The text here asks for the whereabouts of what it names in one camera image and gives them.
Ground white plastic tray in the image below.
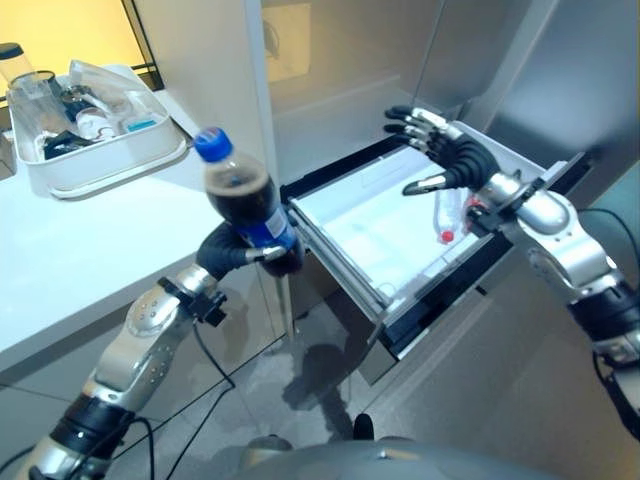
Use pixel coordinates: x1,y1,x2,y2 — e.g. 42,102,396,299
8,74,194,200

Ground dark robot foot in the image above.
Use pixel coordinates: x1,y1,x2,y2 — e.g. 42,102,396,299
352,412,376,442

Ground small teal-labelled box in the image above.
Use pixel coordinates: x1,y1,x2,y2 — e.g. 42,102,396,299
124,115,164,133

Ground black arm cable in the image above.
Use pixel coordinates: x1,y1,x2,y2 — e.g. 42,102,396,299
114,319,236,480
579,207,640,441

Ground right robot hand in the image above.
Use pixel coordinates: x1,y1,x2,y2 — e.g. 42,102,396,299
383,105,501,197

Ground black small item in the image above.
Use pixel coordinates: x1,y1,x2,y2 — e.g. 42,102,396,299
42,129,94,160

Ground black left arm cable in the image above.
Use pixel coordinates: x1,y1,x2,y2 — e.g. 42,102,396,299
114,319,236,480

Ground cola bottle with blue cap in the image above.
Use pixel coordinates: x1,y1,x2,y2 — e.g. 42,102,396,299
192,127,305,278

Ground white round container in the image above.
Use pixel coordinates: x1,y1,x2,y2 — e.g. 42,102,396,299
75,108,114,140

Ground clear drinking glass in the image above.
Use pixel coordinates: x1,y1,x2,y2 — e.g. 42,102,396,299
7,69,59,136

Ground clear jar with black lid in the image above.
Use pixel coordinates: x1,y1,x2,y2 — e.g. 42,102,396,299
0,43,37,101

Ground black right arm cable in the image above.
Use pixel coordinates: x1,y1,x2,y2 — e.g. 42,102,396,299
579,207,640,441

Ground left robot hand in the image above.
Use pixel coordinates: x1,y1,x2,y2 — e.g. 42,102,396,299
195,225,306,279

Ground grey robot torso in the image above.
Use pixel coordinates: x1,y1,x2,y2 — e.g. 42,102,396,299
234,434,566,480

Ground clear plastic bag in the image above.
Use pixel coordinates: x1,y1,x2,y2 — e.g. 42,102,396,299
68,59,151,121

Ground silver refrigerator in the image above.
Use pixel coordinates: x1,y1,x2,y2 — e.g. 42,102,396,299
259,0,640,211

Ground clear bottle with red cap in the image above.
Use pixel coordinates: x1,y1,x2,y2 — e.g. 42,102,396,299
432,189,472,246

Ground open refrigerator drawer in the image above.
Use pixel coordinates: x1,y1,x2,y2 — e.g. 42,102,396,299
279,119,594,362

